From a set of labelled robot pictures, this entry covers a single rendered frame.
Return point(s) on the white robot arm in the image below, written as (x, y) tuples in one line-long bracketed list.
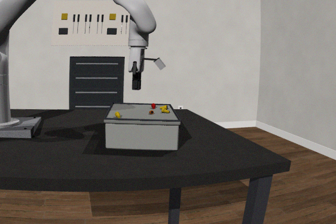
[(142, 23)]

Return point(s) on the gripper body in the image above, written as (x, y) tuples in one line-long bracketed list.
[(136, 54)]

